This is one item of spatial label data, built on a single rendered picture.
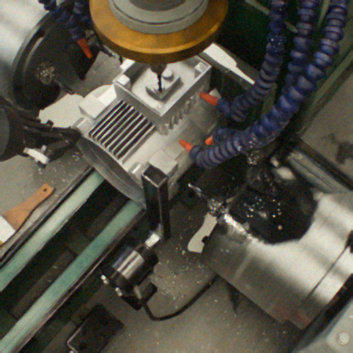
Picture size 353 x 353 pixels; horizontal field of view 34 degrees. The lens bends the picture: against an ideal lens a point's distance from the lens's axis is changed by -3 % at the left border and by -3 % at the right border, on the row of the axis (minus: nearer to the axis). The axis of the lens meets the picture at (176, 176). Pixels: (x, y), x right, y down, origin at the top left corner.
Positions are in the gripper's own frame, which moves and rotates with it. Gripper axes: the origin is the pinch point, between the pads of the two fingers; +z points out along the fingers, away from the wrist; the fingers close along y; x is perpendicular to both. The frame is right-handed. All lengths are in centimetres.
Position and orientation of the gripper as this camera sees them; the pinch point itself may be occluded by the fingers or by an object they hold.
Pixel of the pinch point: (63, 138)
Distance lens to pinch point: 94.5
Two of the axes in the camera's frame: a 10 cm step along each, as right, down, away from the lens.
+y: -7.6, -6.0, 2.5
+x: -5.6, 8.0, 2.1
